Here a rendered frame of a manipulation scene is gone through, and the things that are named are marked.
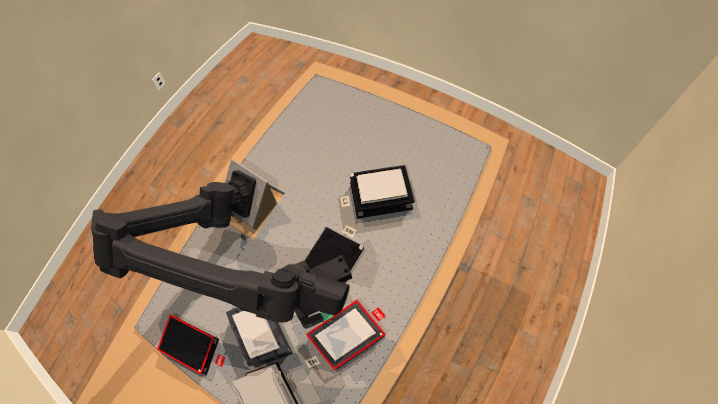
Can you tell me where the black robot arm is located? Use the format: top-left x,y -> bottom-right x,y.
91,170 -> 352,323

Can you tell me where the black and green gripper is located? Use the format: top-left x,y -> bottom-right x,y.
295,261 -> 333,329

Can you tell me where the grey slotted rack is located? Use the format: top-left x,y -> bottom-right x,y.
232,367 -> 323,404

